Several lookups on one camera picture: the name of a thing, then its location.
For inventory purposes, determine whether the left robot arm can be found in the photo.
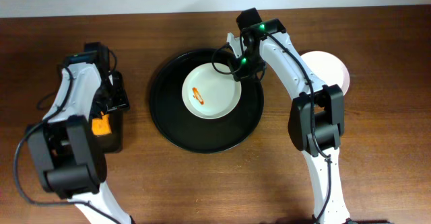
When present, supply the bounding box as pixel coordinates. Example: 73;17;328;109
28;63;134;223

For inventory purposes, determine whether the green and yellow sponge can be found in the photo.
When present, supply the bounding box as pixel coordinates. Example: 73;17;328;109
92;114;112;136

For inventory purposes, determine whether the black round tray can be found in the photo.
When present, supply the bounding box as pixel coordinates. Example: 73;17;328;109
149;48;264;153

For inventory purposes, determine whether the white plate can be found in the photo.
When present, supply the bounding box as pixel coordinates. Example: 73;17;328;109
181;63;242;120
300;51;350;95

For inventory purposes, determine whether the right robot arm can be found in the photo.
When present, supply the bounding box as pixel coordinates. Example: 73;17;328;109
226;28;351;223

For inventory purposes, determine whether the black rectangular tray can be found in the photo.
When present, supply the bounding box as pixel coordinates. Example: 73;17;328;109
96;111;124;153

